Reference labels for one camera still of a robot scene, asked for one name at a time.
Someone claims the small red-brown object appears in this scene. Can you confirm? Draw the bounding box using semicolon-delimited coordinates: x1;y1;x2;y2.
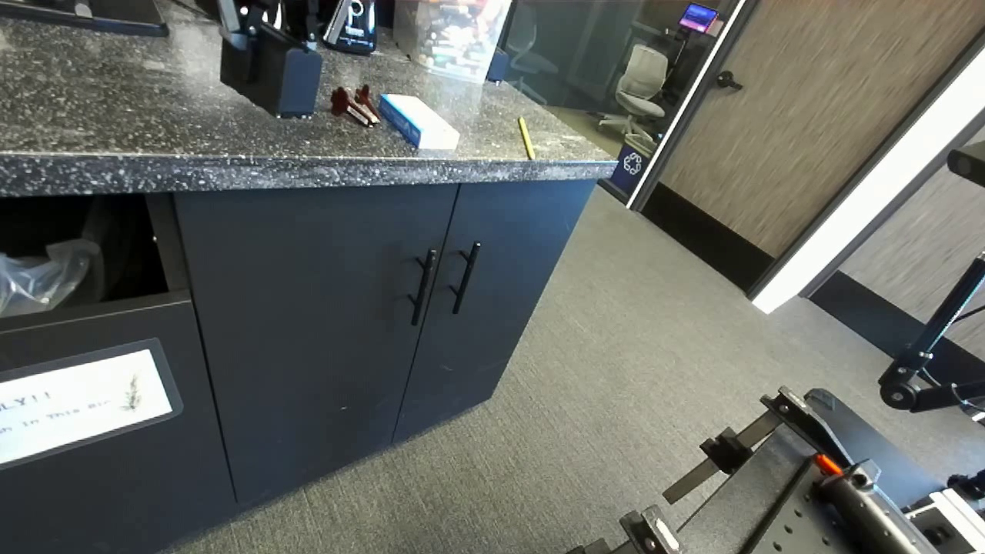
326;82;374;133
351;82;385;125

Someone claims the dark cabinet door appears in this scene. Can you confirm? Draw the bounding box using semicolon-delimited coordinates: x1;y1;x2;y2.
172;185;462;507
390;177;599;447

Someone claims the yellow pencil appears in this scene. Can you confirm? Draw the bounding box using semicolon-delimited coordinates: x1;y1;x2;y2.
515;114;540;162

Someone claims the white and blue box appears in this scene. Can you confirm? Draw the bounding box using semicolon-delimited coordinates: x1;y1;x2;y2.
374;90;466;157

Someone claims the dark cabinet with granite countertop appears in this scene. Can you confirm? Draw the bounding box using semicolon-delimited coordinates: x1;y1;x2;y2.
0;0;623;554

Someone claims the grey office chair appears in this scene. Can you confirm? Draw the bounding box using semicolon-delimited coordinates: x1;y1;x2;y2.
597;39;673;133

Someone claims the clear plastic bag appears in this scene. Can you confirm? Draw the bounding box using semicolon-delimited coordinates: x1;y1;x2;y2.
0;238;107;319
390;0;515;82

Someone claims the dark blue holder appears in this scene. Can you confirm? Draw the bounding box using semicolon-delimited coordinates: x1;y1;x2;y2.
250;17;326;123

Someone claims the black device with white print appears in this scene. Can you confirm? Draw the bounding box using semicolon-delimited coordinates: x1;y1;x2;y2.
324;0;382;59

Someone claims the wooden door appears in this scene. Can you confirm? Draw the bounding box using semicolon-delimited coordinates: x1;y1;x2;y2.
655;0;985;261

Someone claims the white paper label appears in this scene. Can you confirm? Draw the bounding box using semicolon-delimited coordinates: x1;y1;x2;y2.
0;344;181;471

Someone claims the dark blue flat stack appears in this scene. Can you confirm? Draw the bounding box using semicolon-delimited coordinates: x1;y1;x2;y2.
0;0;172;39

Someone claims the black cabinet door handle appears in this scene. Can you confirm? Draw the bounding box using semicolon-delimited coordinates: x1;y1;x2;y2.
447;240;486;317
404;247;442;330

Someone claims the blue wall sign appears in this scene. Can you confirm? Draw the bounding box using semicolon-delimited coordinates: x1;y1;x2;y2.
603;140;653;201

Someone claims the white door frame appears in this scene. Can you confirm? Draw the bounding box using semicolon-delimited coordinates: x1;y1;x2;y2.
749;39;985;317

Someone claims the black camera tripod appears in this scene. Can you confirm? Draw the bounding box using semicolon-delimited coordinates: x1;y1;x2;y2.
877;139;985;425

